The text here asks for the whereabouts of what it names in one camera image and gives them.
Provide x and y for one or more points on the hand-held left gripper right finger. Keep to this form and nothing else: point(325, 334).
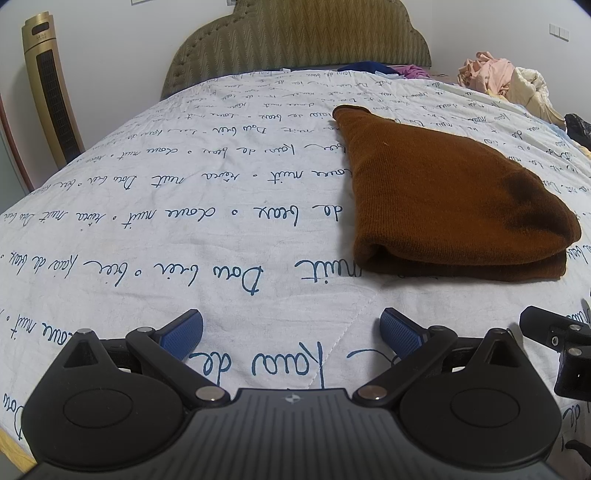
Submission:
point(400, 333)

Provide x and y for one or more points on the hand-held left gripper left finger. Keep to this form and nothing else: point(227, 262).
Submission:
point(182, 334)

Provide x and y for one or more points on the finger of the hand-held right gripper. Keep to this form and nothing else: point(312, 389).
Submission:
point(545, 325)

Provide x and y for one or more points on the brown knit sweater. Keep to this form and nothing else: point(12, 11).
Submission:
point(438, 194)

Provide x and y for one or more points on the pink clothes pile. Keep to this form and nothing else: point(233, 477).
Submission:
point(487, 74)

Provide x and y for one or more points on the white script-print quilt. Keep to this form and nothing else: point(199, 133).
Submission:
point(184, 184)

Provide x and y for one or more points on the dark lace cloth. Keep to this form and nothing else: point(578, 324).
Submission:
point(578, 127)

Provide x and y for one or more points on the cream puffy jacket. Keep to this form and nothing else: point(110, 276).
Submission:
point(535, 94)

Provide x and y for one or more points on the small light blue cloth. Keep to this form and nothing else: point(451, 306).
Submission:
point(385, 73)

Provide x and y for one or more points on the dark blue cloth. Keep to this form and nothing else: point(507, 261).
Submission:
point(369, 67)

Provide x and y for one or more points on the gold tower air conditioner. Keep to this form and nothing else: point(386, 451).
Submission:
point(53, 92)

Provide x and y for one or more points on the olive padded headboard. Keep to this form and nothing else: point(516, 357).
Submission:
point(295, 37)

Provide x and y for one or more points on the white wall switch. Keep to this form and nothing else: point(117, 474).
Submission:
point(559, 33)

